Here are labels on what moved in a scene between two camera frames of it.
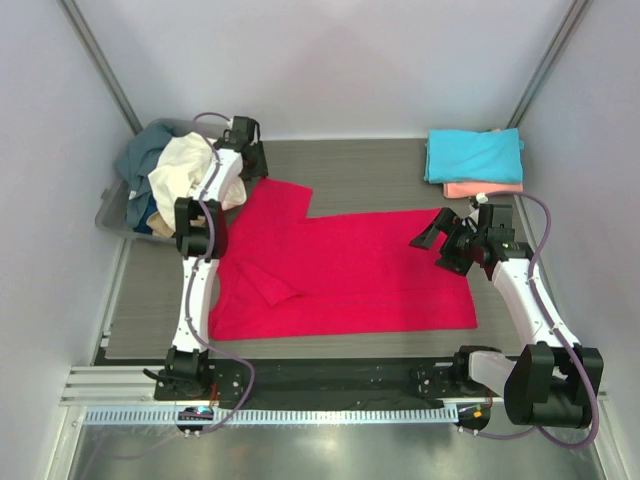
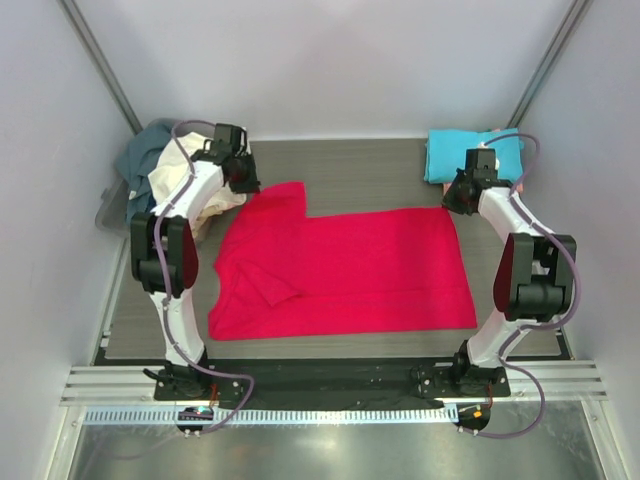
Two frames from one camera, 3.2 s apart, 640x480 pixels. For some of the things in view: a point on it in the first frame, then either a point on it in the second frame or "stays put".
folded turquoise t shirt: [456, 155] stays put
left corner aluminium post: [101, 66] stays put
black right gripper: [446, 221] to [449, 201]
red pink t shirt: [285, 275] stays put
